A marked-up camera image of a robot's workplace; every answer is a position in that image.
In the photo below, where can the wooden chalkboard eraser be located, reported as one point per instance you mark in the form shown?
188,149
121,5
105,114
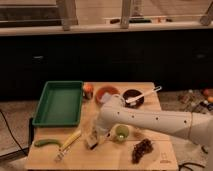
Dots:
92,139

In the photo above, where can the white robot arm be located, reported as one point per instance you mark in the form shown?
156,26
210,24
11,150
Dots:
195,127

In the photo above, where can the green plastic tray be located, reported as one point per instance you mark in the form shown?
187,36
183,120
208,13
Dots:
59,105

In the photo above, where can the orange bowl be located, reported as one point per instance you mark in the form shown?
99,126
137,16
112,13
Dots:
105,89

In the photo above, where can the blue cloth in bowl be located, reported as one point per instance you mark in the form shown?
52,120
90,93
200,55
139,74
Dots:
105,97

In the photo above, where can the orange topped small jar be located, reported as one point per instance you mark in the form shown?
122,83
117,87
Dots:
88,90

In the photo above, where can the dark brown bowl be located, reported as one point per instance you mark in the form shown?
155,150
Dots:
133,93

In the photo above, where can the green cup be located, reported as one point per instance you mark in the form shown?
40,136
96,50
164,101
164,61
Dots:
119,133

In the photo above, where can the brown dried food pile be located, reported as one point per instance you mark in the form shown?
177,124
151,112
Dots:
140,149

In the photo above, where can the green pepper toy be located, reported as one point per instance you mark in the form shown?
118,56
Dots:
43,142

